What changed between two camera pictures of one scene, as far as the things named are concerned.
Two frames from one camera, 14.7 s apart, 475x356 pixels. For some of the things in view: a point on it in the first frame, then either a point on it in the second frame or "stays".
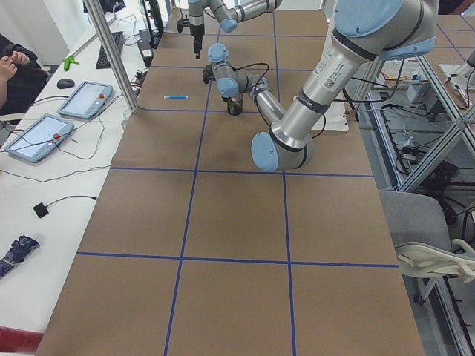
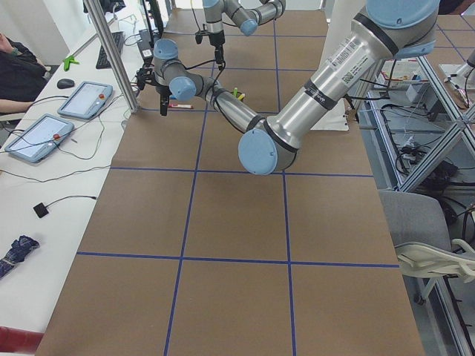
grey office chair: [421, 232] stays
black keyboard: [118, 38] stays
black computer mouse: [64, 83] stays
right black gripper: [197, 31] -> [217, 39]
